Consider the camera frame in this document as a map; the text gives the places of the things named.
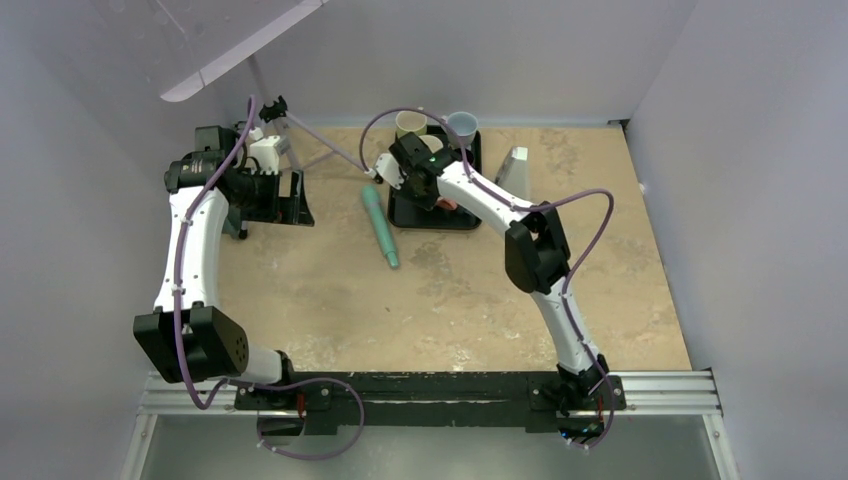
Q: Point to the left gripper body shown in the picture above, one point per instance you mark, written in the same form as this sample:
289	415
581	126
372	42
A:
287	206

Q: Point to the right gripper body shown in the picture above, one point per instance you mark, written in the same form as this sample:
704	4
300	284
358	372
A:
425	199

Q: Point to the dark teal mug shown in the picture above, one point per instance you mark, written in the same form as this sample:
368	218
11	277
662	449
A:
235	226

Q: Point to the green cup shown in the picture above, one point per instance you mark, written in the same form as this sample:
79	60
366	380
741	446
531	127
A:
410	122

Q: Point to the white mug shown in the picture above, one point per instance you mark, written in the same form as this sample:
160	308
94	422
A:
465	128

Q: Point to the pink cup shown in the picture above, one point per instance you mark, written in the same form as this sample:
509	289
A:
447	204

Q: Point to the yellow mug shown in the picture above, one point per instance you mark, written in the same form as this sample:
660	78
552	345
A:
433	143

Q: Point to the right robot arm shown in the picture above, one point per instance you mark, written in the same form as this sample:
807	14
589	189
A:
537	257

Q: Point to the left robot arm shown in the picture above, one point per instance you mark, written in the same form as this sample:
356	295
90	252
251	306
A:
221	184

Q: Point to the black tray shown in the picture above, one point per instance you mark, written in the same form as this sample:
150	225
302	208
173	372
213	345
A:
403	214

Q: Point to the teal cylinder toy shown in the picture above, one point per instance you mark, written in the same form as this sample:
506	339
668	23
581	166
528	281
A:
372	204

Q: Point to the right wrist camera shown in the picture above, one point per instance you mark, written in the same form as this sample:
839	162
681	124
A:
388	170

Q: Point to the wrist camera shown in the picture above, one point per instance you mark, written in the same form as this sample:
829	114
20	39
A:
388	170
267	151

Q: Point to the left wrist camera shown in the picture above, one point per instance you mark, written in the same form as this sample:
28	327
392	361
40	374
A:
267	151

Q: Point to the aluminium rail frame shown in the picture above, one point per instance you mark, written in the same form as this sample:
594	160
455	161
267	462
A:
651	393

